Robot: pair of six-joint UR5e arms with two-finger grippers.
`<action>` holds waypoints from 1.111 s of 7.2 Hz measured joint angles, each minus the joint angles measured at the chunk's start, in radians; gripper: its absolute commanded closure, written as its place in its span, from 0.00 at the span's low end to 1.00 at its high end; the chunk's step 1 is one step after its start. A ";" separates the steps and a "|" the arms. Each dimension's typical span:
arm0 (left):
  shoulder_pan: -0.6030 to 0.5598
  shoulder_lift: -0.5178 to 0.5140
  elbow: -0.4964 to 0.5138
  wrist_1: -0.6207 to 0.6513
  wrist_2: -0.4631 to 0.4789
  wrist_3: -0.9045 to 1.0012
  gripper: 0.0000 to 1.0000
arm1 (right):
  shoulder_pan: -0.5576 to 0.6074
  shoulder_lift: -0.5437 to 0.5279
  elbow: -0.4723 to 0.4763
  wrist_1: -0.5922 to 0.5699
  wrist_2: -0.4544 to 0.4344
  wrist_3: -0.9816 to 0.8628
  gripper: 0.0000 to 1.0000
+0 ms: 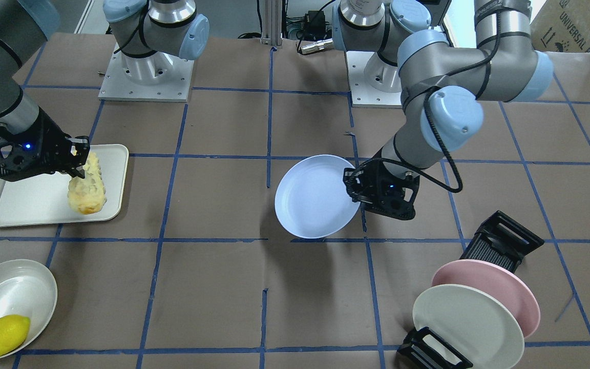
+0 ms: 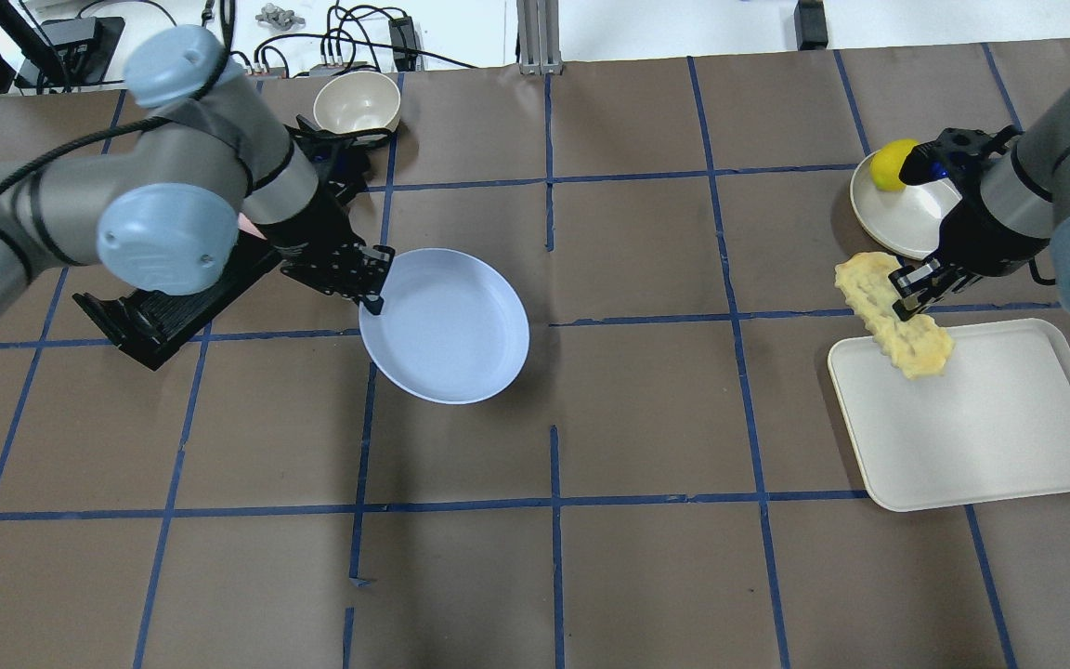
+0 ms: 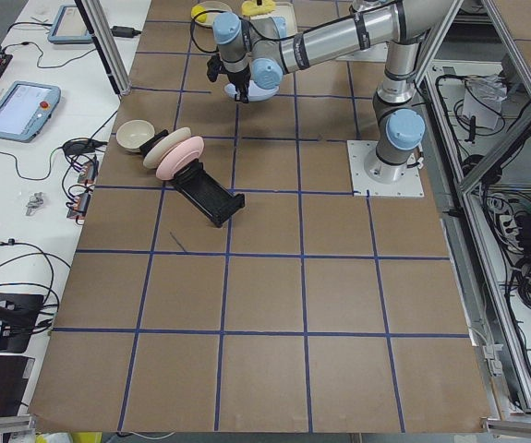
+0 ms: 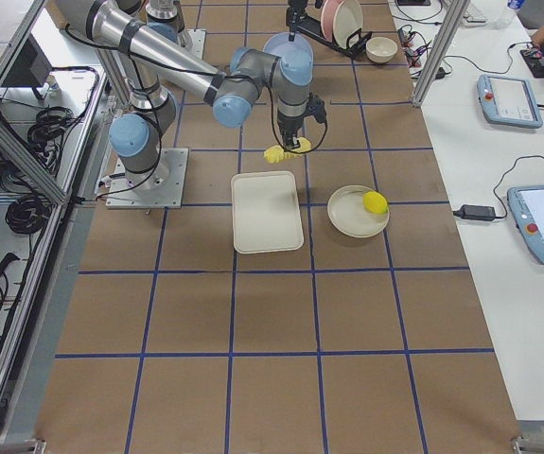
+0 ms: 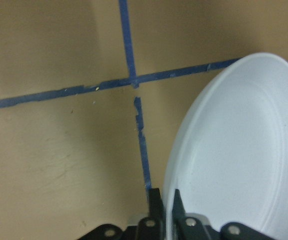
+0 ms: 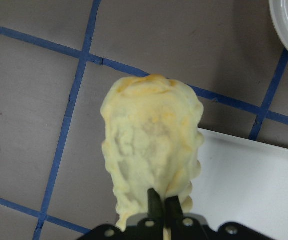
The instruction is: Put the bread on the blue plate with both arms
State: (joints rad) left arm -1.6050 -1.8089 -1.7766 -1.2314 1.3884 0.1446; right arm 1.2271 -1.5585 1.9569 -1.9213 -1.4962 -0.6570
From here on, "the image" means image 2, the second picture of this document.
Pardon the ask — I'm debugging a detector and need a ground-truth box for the cream bowl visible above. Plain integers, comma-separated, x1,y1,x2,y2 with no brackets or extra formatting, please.
311,71,402,140

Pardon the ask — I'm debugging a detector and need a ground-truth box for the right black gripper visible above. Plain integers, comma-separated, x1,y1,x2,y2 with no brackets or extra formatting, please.
893,204,1049,322

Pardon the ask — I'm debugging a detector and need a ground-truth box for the yellow lemon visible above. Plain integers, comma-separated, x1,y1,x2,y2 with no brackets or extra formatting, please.
869,138,919,193

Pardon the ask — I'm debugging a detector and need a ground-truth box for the black power adapter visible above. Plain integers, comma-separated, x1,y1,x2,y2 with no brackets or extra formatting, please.
389,16,421,72

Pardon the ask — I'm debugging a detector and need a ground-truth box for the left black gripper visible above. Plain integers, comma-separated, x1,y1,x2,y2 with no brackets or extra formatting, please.
265,191,396,316

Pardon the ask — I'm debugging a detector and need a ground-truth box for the black dish rack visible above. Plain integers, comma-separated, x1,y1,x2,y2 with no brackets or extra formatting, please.
72,115,378,372

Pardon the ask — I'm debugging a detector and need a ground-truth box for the blue plate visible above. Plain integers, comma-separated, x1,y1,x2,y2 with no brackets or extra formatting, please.
360,247,530,405

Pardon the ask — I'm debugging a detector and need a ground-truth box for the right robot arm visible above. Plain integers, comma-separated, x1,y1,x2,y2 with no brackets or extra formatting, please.
889,88,1070,321

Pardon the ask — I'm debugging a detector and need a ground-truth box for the aluminium frame post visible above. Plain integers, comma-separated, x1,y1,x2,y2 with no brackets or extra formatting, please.
516,0,564,75

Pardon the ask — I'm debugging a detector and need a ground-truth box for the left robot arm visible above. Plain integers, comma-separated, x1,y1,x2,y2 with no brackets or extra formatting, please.
0,26,395,370

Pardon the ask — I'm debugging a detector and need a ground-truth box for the white tray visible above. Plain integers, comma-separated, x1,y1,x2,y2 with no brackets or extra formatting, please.
827,318,1070,512

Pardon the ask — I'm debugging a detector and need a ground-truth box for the cream plate with lemon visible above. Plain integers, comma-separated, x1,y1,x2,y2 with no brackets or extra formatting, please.
849,153,962,261

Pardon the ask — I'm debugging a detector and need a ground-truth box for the yellow bread piece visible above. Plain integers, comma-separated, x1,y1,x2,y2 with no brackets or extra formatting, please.
835,253,956,380

